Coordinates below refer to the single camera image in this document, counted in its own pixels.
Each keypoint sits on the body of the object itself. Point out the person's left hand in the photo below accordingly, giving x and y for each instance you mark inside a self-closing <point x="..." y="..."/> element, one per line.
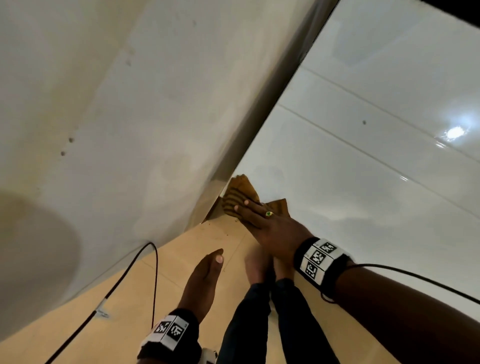
<point x="200" y="285"/>

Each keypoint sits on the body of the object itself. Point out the person's right hand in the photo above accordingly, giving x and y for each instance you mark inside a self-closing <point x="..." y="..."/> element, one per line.
<point x="277" y="236"/>

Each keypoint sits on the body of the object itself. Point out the brown checkered cloth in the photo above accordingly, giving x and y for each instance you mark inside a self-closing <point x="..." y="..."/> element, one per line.
<point x="240" y="187"/>

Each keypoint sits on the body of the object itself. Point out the person's right foot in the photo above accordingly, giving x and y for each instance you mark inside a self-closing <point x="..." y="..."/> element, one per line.
<point x="283" y="270"/>

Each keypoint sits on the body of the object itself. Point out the person's foot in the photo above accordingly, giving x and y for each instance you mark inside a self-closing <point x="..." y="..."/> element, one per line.
<point x="283" y="270"/>
<point x="257" y="266"/>

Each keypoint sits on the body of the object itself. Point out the person's left foot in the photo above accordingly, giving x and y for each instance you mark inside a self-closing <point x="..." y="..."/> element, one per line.
<point x="257" y="266"/>

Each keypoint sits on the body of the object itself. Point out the person's left leg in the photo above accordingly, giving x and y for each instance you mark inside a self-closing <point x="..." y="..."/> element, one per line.
<point x="243" y="326"/>

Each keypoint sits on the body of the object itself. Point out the person's leg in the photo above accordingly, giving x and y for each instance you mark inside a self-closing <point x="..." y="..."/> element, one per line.
<point x="300" y="326"/>
<point x="243" y="326"/>

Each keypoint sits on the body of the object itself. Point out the person's right leg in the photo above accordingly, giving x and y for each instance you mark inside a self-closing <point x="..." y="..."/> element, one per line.
<point x="300" y="326"/>

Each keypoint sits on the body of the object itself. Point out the black marker wristband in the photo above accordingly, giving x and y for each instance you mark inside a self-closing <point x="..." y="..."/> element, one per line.
<point x="322" y="262"/>
<point x="168" y="341"/>

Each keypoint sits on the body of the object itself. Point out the white table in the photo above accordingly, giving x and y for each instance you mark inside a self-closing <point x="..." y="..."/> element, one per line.
<point x="375" y="187"/>

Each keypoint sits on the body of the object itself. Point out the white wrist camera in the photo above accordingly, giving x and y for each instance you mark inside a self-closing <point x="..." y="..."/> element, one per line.
<point x="208" y="356"/>

